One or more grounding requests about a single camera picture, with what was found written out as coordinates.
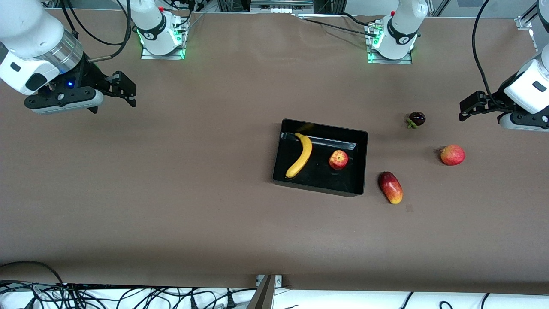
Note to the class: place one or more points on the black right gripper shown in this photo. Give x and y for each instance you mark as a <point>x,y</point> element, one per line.
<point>91,75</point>

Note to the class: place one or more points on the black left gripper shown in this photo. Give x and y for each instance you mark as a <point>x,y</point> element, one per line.
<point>493,99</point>

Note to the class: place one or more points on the red yellow apple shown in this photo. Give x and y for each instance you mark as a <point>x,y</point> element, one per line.
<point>338,159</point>

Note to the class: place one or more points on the yellow banana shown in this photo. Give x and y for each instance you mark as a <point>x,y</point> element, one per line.
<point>303,156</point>

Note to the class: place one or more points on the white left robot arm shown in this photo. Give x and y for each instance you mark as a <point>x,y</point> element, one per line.
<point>401,30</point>

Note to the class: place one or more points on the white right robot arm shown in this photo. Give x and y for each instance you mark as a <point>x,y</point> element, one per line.
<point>30,30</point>

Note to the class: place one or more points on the black rectangular plastic box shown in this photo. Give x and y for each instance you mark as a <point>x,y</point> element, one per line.
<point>321,178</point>

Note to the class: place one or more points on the red round peach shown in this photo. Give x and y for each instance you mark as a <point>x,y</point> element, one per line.
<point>453,155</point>

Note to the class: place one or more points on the dark purple mangosteen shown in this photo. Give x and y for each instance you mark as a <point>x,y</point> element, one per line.
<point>417,118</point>

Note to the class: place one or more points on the red yellow mango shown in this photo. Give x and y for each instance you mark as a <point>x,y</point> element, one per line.
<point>390,187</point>

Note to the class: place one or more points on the white power strip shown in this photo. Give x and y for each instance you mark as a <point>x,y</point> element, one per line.
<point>279,9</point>

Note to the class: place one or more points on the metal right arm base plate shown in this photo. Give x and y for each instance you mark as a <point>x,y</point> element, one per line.
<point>171,55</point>

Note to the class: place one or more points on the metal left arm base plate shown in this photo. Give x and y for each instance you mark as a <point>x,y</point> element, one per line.
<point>386,61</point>

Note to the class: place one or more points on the aluminium frame profile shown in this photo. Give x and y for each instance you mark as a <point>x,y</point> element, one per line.
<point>525,21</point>

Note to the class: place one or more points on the silver table edge bracket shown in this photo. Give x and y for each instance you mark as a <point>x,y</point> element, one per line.
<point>278,281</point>

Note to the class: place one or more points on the dark metal post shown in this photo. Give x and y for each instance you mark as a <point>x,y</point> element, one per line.
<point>262,296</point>

